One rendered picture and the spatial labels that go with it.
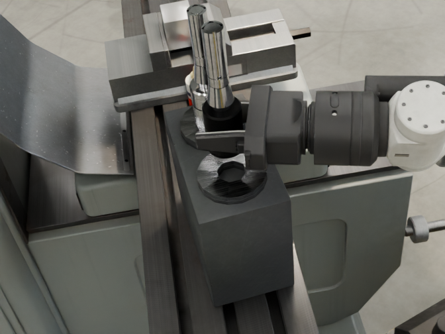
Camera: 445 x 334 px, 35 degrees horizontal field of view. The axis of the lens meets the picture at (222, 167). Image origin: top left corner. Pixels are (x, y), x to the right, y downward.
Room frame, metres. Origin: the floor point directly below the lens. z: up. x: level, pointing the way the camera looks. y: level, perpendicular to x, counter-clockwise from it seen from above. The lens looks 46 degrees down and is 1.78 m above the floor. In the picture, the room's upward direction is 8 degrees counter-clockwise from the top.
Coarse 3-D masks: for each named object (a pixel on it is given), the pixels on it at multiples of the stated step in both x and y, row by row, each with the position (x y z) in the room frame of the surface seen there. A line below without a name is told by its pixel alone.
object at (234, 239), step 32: (192, 128) 0.71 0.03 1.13; (192, 160) 0.66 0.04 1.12; (224, 160) 0.64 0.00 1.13; (192, 192) 0.61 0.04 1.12; (224, 192) 0.59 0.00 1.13; (256, 192) 0.59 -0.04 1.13; (192, 224) 0.64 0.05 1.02; (224, 224) 0.56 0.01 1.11; (256, 224) 0.56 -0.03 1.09; (288, 224) 0.57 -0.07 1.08; (224, 256) 0.56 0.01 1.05; (256, 256) 0.56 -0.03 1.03; (288, 256) 0.57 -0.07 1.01; (224, 288) 0.56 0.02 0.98; (256, 288) 0.56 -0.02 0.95
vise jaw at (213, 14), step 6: (210, 6) 1.14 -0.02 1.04; (210, 12) 1.12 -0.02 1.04; (216, 12) 1.13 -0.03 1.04; (210, 18) 1.10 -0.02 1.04; (216, 18) 1.10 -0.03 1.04; (222, 18) 1.12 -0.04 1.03; (228, 36) 1.06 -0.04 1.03; (228, 42) 1.04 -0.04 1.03; (228, 48) 1.03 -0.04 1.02; (228, 54) 1.03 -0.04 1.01
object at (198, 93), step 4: (192, 80) 0.73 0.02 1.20; (192, 84) 0.72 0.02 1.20; (196, 84) 0.72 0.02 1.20; (192, 88) 0.71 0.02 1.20; (196, 88) 0.71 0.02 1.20; (200, 88) 0.71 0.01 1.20; (204, 88) 0.71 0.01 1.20; (192, 92) 0.71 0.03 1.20; (196, 92) 0.70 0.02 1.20; (200, 92) 0.70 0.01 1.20; (204, 92) 0.70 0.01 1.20; (196, 96) 0.70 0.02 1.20; (200, 96) 0.70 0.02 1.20; (204, 96) 0.70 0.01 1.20; (204, 100) 0.70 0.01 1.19
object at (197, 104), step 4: (192, 96) 0.71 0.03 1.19; (192, 100) 0.71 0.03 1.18; (196, 100) 0.70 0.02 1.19; (200, 100) 0.70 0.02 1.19; (192, 104) 0.72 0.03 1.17; (196, 104) 0.70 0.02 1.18; (200, 104) 0.70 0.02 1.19; (196, 108) 0.71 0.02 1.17; (200, 108) 0.70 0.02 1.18; (196, 112) 0.71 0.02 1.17; (200, 112) 0.70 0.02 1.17; (196, 116) 0.71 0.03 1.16; (200, 116) 0.70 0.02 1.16; (196, 120) 0.71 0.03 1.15; (200, 120) 0.70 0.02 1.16; (196, 124) 0.71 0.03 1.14; (200, 124) 0.70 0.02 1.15; (200, 128) 0.70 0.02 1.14; (204, 128) 0.70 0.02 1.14
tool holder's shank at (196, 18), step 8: (192, 8) 0.72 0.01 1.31; (200, 8) 0.72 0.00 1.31; (192, 16) 0.71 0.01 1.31; (200, 16) 0.71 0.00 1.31; (192, 24) 0.71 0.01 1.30; (200, 24) 0.71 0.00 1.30; (192, 32) 0.71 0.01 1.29; (200, 32) 0.71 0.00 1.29; (192, 40) 0.71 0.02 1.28; (200, 40) 0.71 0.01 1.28; (192, 48) 0.72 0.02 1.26; (200, 48) 0.71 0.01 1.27; (200, 56) 0.71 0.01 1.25; (200, 64) 0.71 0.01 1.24; (200, 72) 0.71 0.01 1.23; (200, 80) 0.71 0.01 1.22
